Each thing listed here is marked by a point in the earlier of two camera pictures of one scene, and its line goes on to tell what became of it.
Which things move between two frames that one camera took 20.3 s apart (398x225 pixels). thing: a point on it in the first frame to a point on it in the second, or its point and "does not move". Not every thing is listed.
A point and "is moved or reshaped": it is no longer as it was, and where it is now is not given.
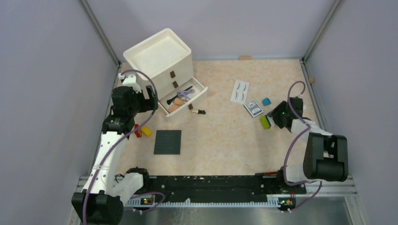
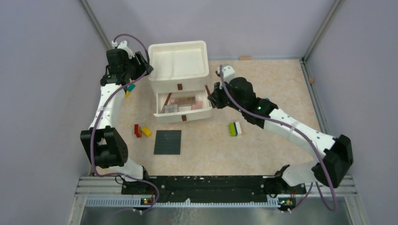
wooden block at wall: (245, 57) does not move
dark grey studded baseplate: (168, 142) does not move
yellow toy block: (146, 131) does not move
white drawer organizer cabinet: (164, 61) is moved or reshaped
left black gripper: (149, 104) to (141, 67)
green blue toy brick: (265, 122) is moved or reshaped
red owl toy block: (138, 132) does not move
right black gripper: (274, 113) to (215, 96)
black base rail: (271, 185) does not move
